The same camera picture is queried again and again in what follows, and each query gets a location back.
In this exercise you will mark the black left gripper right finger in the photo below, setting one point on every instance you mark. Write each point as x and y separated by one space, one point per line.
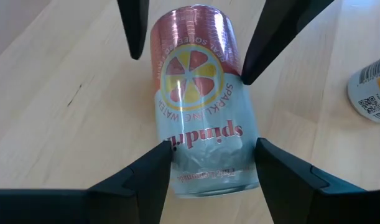
301 202

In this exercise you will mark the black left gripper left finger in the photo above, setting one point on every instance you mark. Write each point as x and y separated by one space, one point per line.
130 202

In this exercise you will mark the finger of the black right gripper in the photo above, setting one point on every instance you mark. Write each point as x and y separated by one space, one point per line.
276 31
133 25

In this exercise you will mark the pink white Spindrift can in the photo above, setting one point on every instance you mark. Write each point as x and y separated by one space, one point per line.
205 124

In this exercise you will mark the white yellow Spindrift can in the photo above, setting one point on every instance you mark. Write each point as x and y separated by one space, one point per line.
373 93

